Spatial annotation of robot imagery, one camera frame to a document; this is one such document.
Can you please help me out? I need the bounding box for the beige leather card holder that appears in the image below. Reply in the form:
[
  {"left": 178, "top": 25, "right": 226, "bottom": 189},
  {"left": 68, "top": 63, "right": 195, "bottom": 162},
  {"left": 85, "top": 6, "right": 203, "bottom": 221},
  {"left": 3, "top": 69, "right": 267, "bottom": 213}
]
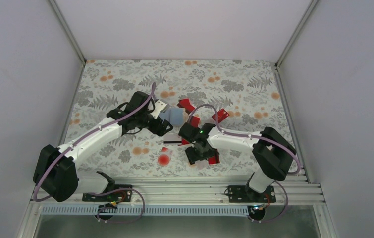
[{"left": 159, "top": 108, "right": 188, "bottom": 126}]

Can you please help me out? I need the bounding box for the red stripe card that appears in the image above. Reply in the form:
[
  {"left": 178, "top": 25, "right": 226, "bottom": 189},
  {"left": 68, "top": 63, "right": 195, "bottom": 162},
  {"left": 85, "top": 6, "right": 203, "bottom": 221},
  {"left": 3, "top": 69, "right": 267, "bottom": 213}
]
[
  {"left": 177, "top": 98, "right": 195, "bottom": 114},
  {"left": 207, "top": 156, "right": 220, "bottom": 165},
  {"left": 189, "top": 116, "right": 200, "bottom": 127}
]

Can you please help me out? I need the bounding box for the red VIP card small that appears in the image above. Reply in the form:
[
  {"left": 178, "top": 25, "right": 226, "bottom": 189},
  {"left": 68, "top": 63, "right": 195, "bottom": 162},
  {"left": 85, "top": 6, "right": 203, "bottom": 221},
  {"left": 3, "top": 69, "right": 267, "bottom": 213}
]
[{"left": 211, "top": 109, "right": 230, "bottom": 123}]

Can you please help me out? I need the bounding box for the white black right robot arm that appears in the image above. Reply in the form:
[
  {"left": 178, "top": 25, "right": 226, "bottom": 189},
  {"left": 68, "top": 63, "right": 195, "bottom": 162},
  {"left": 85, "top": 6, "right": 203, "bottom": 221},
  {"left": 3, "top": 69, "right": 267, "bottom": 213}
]
[{"left": 178, "top": 123, "right": 297, "bottom": 202}]

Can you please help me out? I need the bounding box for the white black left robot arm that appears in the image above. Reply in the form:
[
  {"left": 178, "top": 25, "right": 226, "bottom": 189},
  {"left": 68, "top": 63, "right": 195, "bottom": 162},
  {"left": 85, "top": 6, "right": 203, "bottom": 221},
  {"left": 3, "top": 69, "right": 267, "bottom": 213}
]
[{"left": 33, "top": 91, "right": 173, "bottom": 202}]

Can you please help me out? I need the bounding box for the white floral card lower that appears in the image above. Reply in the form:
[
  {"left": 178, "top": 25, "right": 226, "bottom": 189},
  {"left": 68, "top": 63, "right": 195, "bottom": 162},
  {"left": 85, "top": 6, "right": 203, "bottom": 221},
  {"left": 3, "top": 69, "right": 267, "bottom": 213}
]
[{"left": 190, "top": 160, "right": 209, "bottom": 170}]

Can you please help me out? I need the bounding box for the red VIP card centre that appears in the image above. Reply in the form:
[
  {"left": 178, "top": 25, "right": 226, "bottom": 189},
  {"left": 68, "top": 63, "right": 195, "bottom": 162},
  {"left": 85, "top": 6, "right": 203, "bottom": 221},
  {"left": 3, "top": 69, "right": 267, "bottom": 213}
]
[{"left": 181, "top": 138, "right": 189, "bottom": 145}]

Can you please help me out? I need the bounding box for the white card black stripe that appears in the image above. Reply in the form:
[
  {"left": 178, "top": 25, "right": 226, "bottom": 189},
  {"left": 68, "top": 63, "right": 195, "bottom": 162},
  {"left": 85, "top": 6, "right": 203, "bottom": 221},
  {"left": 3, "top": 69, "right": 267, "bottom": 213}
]
[{"left": 163, "top": 133, "right": 182, "bottom": 145}]

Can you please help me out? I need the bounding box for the white card red circle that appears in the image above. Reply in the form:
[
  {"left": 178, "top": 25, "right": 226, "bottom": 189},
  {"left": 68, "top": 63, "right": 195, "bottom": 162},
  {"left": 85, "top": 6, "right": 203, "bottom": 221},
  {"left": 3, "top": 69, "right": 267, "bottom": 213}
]
[{"left": 158, "top": 147, "right": 173, "bottom": 166}]

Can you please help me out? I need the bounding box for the floral patterned table mat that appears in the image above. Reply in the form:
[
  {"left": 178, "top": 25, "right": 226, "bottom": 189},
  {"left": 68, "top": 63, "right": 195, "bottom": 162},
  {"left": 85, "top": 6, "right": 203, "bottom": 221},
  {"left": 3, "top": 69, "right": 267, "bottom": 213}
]
[{"left": 66, "top": 59, "right": 293, "bottom": 177}]

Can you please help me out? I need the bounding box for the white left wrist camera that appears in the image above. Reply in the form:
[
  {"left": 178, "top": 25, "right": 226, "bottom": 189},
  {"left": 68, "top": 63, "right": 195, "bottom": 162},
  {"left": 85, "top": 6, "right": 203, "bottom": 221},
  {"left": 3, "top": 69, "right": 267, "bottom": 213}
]
[{"left": 150, "top": 100, "right": 168, "bottom": 119}]

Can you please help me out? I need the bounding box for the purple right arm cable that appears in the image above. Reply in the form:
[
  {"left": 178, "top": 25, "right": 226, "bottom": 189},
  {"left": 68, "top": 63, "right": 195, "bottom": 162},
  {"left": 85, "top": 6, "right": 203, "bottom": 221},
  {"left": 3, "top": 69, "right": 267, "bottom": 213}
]
[{"left": 188, "top": 104, "right": 302, "bottom": 225}]

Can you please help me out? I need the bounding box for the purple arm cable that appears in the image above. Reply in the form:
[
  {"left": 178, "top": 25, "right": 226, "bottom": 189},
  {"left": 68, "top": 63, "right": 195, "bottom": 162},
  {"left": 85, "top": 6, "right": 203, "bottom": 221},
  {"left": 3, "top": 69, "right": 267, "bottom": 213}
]
[
  {"left": 33, "top": 82, "right": 157, "bottom": 224},
  {"left": 188, "top": 104, "right": 302, "bottom": 225}
]

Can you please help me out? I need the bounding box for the aluminium rail frame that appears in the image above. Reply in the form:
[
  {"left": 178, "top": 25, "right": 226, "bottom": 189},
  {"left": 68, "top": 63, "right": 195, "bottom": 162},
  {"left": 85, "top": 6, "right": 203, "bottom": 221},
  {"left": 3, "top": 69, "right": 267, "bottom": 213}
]
[{"left": 31, "top": 178, "right": 326, "bottom": 206}]

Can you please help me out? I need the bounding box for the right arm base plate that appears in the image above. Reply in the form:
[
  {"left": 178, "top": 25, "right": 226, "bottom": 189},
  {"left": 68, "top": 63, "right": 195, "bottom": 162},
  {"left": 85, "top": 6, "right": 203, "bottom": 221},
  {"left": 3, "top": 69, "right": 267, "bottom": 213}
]
[{"left": 224, "top": 185, "right": 276, "bottom": 203}]

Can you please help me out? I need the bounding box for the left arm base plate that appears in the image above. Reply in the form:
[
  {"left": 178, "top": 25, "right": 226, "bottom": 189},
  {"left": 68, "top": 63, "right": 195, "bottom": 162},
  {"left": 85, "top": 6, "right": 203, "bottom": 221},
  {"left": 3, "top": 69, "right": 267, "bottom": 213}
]
[{"left": 82, "top": 184, "right": 133, "bottom": 203}]

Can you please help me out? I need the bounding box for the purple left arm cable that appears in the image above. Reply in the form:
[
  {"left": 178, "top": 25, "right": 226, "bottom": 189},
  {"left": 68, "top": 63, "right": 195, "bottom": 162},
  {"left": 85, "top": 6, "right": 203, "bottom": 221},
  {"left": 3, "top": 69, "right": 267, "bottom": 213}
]
[{"left": 33, "top": 82, "right": 157, "bottom": 224}]

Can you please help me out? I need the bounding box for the grey slotted cable duct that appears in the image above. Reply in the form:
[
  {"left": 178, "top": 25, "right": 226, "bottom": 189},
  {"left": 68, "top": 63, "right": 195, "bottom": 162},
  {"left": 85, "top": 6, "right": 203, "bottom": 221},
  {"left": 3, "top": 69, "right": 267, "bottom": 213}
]
[{"left": 41, "top": 204, "right": 249, "bottom": 217}]

